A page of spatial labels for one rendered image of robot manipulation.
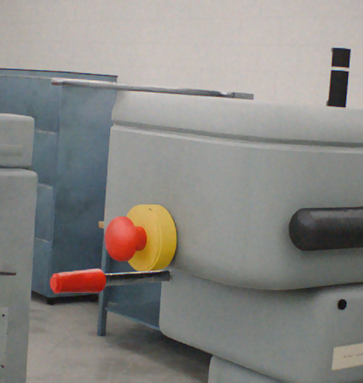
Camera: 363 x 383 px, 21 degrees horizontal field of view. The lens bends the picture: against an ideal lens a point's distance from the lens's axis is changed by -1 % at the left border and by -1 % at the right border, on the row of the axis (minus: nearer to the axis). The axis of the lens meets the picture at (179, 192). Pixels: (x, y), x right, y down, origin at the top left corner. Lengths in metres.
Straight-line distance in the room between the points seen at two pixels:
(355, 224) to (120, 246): 0.20
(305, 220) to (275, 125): 0.08
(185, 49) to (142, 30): 0.64
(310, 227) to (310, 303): 0.12
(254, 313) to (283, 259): 0.13
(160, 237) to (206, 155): 0.08
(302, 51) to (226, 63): 0.82
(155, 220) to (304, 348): 0.18
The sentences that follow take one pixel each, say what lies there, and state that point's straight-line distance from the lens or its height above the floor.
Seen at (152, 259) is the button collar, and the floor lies 1.74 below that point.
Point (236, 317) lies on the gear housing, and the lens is 0.95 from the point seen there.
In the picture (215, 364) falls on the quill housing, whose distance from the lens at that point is 1.04.
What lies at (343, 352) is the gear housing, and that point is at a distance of 0.90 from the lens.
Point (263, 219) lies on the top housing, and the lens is 0.81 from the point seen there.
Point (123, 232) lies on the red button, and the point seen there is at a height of 1.77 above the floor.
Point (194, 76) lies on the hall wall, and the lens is 7.86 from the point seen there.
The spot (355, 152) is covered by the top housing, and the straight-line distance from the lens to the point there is 0.85.
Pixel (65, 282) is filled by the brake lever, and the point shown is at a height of 1.70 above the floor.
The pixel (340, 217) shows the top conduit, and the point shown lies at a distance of 0.80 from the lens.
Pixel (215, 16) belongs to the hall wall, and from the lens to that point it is 7.73.
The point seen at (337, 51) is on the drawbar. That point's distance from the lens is 1.02.
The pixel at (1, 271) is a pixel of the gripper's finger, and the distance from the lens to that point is 1.71.
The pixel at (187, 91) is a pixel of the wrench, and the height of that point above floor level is 1.89.
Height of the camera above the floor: 1.89
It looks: 6 degrees down
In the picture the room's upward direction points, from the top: 4 degrees clockwise
